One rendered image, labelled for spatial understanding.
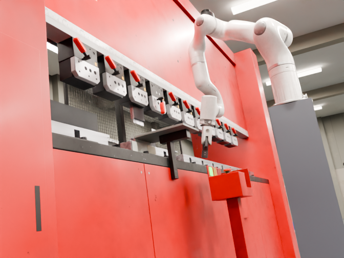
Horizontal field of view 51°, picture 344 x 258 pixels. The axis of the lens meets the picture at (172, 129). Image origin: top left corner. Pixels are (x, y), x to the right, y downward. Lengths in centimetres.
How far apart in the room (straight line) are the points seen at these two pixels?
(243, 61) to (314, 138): 259
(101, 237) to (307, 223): 81
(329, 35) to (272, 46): 522
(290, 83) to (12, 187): 122
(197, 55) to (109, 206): 110
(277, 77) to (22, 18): 109
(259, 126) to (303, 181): 231
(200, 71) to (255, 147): 193
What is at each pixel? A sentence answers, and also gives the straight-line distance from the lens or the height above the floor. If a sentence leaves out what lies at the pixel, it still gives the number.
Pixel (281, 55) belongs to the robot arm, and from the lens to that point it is 170.
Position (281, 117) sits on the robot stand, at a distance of 158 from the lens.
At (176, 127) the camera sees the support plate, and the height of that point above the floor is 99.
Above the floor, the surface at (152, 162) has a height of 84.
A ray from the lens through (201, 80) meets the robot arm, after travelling 197.
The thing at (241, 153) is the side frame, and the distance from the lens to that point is 382.
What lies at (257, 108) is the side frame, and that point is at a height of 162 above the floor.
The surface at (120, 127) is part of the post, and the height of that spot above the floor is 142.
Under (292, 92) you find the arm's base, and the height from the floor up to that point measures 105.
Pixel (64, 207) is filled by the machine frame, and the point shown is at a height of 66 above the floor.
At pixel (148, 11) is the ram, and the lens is 228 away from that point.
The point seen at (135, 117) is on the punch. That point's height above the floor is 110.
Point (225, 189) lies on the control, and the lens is 181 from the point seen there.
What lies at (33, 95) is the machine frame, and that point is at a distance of 93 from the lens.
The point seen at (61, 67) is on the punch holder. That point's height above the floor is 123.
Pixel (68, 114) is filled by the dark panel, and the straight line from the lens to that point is 219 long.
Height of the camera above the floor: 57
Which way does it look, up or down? 15 degrees up
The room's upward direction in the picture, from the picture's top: 8 degrees counter-clockwise
